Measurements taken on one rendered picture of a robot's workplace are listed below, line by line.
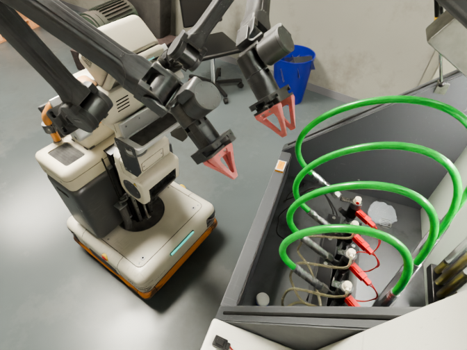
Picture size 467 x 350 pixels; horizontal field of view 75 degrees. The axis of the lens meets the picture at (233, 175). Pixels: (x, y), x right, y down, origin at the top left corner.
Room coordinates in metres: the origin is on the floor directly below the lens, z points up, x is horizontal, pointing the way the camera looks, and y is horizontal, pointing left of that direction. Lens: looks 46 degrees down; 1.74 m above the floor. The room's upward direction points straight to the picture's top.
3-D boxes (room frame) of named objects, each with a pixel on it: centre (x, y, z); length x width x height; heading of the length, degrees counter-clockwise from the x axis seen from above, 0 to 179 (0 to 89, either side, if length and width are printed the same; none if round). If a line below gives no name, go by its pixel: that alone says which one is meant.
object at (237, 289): (0.58, -0.10, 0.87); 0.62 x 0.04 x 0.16; 159
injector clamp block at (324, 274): (0.38, -0.28, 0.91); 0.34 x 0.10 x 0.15; 159
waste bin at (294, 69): (2.73, -0.58, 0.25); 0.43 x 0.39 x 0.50; 53
